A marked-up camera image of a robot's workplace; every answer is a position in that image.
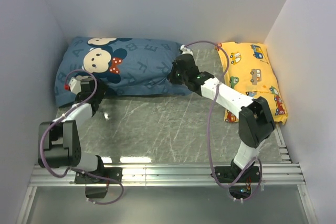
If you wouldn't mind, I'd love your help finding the blue cartoon mouse pillowcase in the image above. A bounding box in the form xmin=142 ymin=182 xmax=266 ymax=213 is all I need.
xmin=54 ymin=37 xmax=190 ymax=107

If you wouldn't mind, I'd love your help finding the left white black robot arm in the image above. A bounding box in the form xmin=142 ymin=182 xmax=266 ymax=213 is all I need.
xmin=38 ymin=76 xmax=108 ymax=183

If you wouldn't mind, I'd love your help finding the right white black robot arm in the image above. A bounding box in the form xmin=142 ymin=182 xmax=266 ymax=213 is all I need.
xmin=169 ymin=54 xmax=275 ymax=184

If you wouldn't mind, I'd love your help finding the yellow car print pillow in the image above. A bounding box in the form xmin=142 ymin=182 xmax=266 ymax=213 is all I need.
xmin=217 ymin=42 xmax=288 ymax=124

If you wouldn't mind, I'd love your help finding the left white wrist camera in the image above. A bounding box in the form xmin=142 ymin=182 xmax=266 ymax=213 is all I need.
xmin=64 ymin=75 xmax=91 ymax=94

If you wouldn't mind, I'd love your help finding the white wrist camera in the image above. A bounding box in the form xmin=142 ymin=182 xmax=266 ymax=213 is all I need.
xmin=179 ymin=45 xmax=194 ymax=56
xmin=64 ymin=75 xmax=91 ymax=94

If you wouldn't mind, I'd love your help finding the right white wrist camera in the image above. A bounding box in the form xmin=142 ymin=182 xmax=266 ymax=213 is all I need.
xmin=179 ymin=45 xmax=194 ymax=56

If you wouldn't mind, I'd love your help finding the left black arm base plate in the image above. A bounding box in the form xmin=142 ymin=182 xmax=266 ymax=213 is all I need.
xmin=74 ymin=167 xmax=124 ymax=205

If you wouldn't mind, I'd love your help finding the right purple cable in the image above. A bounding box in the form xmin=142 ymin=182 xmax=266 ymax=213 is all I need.
xmin=184 ymin=40 xmax=263 ymax=201

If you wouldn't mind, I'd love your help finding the purple cable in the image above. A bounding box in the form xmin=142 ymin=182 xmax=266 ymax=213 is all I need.
xmin=38 ymin=69 xmax=124 ymax=206
xmin=184 ymin=40 xmax=263 ymax=201

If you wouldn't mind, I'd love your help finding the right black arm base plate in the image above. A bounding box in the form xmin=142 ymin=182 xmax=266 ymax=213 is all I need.
xmin=211 ymin=165 xmax=263 ymax=202

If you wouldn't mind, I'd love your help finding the aluminium side rail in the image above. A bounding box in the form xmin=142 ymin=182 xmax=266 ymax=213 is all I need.
xmin=274 ymin=124 xmax=292 ymax=164

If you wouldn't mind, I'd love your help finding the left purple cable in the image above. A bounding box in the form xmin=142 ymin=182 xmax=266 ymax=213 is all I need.
xmin=38 ymin=69 xmax=124 ymax=206

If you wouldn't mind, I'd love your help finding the aluminium mounting rail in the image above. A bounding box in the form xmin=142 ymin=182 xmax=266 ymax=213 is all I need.
xmin=28 ymin=163 xmax=306 ymax=187

